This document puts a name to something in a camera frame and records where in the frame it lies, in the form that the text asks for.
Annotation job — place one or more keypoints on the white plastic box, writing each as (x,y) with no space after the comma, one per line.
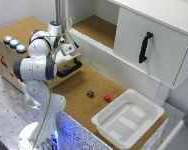
(127,121)

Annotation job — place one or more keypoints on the pink block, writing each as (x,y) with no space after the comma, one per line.
(107,98)

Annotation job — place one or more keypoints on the wooden drawer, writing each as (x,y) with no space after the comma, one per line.
(69,60)

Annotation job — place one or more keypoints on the white cabinet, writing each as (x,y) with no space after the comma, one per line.
(104,60)

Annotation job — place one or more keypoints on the white sliding door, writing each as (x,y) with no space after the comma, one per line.
(167,53)

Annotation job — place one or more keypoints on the purple block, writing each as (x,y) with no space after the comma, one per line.
(90,94)

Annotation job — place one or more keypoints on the blue button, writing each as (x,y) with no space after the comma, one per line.
(14,42)

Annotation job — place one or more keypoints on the red button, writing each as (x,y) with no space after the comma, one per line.
(7,39)

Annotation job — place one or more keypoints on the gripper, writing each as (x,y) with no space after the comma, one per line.
(67,49)

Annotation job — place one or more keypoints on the green button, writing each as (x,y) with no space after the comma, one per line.
(21,48)

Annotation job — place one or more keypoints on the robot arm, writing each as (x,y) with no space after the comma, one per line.
(35,68)

